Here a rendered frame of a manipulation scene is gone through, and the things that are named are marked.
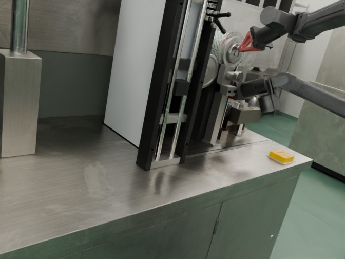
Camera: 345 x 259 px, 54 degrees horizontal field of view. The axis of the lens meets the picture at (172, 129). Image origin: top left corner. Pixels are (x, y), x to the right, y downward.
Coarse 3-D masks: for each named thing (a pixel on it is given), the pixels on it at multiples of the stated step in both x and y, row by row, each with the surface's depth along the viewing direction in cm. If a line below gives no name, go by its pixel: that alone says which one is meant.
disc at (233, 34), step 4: (232, 32) 121; (236, 32) 123; (228, 36) 121; (232, 36) 122; (240, 36) 125; (224, 40) 120; (224, 44) 121; (220, 48) 120; (220, 52) 121; (220, 56) 122; (220, 60) 123; (220, 64) 124
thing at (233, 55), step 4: (232, 44) 122; (236, 44) 122; (240, 44) 124; (228, 48) 122; (232, 48) 121; (236, 48) 123; (228, 52) 122; (232, 52) 122; (236, 52) 124; (240, 52) 125; (228, 56) 122; (232, 56) 123; (236, 56) 125; (240, 56) 126; (228, 60) 124; (232, 60) 124; (236, 60) 126
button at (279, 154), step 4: (272, 152) 130; (276, 152) 131; (280, 152) 132; (284, 152) 133; (272, 156) 131; (276, 156) 129; (280, 156) 128; (284, 156) 128; (288, 156) 129; (292, 156) 130; (280, 160) 128; (284, 160) 127; (288, 160) 129; (292, 160) 131
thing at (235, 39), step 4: (236, 36) 123; (228, 40) 121; (232, 40) 121; (236, 40) 123; (240, 40) 124; (228, 44) 121; (224, 48) 121; (224, 52) 121; (224, 56) 122; (224, 60) 123; (240, 60) 129; (224, 64) 124; (228, 64) 125; (232, 64) 127; (236, 64) 128
